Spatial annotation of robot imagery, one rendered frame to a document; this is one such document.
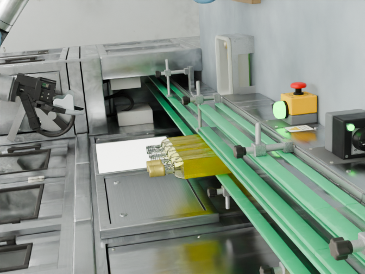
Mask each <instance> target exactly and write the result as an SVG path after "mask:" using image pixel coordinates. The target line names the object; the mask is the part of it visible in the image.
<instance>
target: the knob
mask: <svg viewBox="0 0 365 274"><path fill-rule="evenodd" d="M352 143H353V146H354V147H355V148H356V149H358V150H360V151H365V128H360V129H358V130H357V131H356V132H355V133H354V134H353V138H352Z"/></svg>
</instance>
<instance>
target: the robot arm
mask: <svg viewBox="0 0 365 274"><path fill-rule="evenodd" d="M28 1H29V0H0V47H1V45H2V43H3V41H4V40H5V38H6V37H7V35H8V34H9V32H10V30H11V28H12V27H13V25H14V23H15V22H16V20H17V19H18V17H19V15H20V14H21V12H22V10H23V9H24V7H25V6H26V4H27V3H28ZM194 1H195V2H197V3H200V4H208V3H212V2H214V1H215V0H194ZM21 89H23V90H21ZM55 89H56V80H51V79H47V78H43V77H37V78H35V77H31V76H26V75H24V74H23V73H18V74H17V78H16V79H15V77H13V76H9V75H5V74H1V73H0V100H3V101H7V102H8V101H11V102H16V99H17V96H19V97H20V99H21V102H22V105H23V107H24V110H25V112H26V115H27V118H28V123H29V126H30V128H31V129H32V130H33V131H35V130H38V129H40V128H41V120H40V118H39V117H38V116H37V114H36V111H35V108H34V107H36V108H39V109H42V110H48V111H52V112H55V113H61V114H67V115H76V116H78V115H82V114H84V112H83V111H80V110H84V108H83V107H80V106H77V105H74V92H73V91H72V90H68V91H67V92H66V93H65V94H64V95H56V96H55V97H54V94H55ZM53 97H54V99H53Z"/></svg>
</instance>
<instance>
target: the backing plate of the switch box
mask: <svg viewBox="0 0 365 274"><path fill-rule="evenodd" d="M305 150H306V151H308V152H309V153H311V154H312V155H314V156H315V157H317V158H318V159H320V160H321V161H323V162H324V163H326V164H327V165H337V164H346V163H354V162H358V161H365V157H361V158H353V159H344V160H343V159H341V158H340V157H338V156H336V155H334V154H333V153H331V152H329V151H328V150H326V149H325V146H323V147H315V148H306V149H305Z"/></svg>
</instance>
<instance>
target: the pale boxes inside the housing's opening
mask: <svg viewBox="0 0 365 274"><path fill-rule="evenodd" d="M109 85H110V88H111V90H120V89H131V88H140V87H141V81H140V77H130V78H119V79H109ZM129 106H130V105H125V106H119V107H115V109H116V112H117V115H116V119H117V122H118V126H119V127H120V126H131V125H136V124H146V123H153V111H152V109H151V107H150V106H149V104H148V103H146V104H136V105H134V106H133V108H132V109H130V110H129V111H121V110H124V109H126V108H127V107H129Z"/></svg>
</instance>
